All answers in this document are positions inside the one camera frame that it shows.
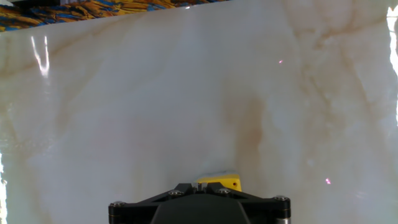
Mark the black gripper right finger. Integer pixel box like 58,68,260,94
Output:
199,182,292,224

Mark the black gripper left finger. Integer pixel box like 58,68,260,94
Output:
108,182,200,224

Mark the yellow box green mushroom button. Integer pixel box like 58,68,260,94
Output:
195,170,243,193

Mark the glossy marble pattern sheet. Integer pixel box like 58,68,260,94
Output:
0,0,398,224

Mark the blue starry painting cloth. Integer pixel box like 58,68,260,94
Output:
0,0,231,32

